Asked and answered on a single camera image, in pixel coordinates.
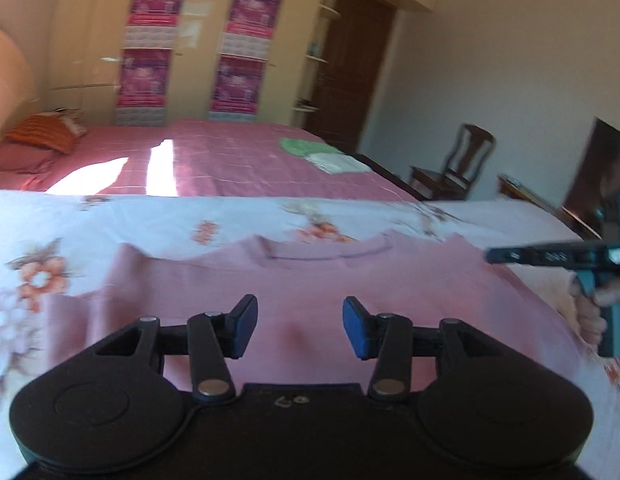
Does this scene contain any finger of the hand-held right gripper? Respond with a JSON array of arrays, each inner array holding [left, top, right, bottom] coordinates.
[[484, 241, 611, 267]]

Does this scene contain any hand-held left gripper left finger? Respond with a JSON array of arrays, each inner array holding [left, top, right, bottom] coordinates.
[[92, 294, 259, 404]]

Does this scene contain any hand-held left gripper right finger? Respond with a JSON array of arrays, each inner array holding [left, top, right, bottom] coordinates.
[[342, 296, 490, 402]]

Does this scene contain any pink sweater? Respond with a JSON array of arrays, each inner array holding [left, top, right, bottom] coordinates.
[[42, 232, 595, 396]]

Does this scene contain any person's right hand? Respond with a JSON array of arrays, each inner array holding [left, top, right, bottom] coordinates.
[[568, 277, 620, 347]]

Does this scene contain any wooden bed footboard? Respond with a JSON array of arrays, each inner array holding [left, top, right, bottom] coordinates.
[[497, 174, 585, 238]]

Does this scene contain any dark brown furniture panel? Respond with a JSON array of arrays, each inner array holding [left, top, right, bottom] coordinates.
[[564, 116, 620, 233]]

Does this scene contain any dark wooden chair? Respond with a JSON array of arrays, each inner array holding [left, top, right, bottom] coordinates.
[[409, 122, 494, 201]]

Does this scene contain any floral white bed sheet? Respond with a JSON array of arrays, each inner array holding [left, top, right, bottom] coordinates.
[[0, 189, 620, 461]]

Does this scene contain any white folded cloth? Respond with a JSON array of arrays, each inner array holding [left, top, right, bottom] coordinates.
[[306, 152, 371, 175]]

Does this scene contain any pink checked bed cover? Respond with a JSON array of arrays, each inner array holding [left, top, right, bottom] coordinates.
[[0, 119, 421, 201]]

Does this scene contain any green folded cloth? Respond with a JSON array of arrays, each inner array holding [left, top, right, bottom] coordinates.
[[280, 137, 335, 157]]

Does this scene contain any dark brown wooden door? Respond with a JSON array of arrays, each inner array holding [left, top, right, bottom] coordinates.
[[306, 0, 397, 153]]

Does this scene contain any cream corner shelf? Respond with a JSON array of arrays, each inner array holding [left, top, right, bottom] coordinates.
[[292, 2, 338, 113]]

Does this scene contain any orange striped pillow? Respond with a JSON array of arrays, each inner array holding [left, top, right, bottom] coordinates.
[[4, 110, 88, 155]]

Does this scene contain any pink pillow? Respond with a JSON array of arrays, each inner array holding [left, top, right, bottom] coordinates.
[[0, 140, 58, 177]]

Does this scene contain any cream wardrobe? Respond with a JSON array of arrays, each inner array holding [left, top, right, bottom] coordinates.
[[45, 0, 435, 126]]

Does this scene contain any cream wooden headboard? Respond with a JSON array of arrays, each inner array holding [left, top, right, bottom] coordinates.
[[0, 25, 38, 148]]

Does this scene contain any pink wall poster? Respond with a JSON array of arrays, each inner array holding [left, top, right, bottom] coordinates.
[[209, 56, 267, 122], [124, 0, 188, 51], [219, 0, 283, 58], [115, 49, 171, 127]]

